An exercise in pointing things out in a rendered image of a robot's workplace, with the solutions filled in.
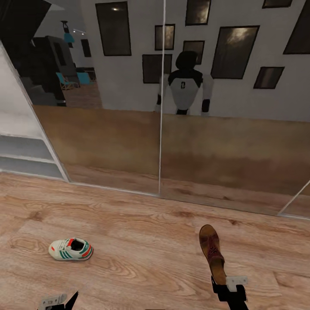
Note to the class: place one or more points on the gym shoe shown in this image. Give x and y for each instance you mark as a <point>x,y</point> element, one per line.
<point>71,249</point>

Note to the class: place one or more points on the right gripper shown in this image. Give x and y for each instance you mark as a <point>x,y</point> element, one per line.
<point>225,295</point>

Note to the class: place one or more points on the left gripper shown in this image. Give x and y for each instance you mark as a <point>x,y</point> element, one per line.
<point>68,306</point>

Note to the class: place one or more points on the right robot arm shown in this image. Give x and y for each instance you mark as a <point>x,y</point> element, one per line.
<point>233,292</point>

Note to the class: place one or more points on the sandal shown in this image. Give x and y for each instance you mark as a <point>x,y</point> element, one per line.
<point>210,246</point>

